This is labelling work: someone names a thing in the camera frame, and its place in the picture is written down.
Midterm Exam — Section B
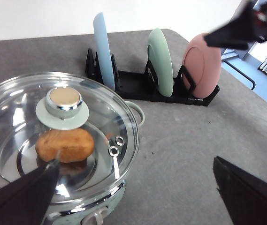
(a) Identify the blue plate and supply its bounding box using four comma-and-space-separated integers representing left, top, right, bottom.
93, 12, 115, 90

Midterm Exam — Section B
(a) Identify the green plate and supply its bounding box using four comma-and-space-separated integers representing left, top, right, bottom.
147, 28, 174, 97

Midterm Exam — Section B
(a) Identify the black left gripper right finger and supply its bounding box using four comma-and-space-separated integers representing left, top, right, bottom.
213, 156, 267, 225

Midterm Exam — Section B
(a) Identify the black dish rack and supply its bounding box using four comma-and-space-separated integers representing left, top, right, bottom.
85, 49, 220, 106

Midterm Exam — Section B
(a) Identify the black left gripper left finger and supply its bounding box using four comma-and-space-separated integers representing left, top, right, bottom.
0, 160, 60, 225

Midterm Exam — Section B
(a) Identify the black metal table frame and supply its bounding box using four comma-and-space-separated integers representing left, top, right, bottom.
222, 60, 256, 90

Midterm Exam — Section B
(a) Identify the green electric steamer pot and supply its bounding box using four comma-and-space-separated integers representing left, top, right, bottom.
42, 102, 145, 225

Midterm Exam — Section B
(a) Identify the glass steamer lid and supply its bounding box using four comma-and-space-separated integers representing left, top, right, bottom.
0, 72, 140, 203

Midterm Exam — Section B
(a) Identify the brown potato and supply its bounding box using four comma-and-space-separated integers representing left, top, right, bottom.
36, 128, 94, 163

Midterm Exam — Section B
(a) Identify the pink plate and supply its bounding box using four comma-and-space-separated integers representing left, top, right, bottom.
182, 33, 222, 98

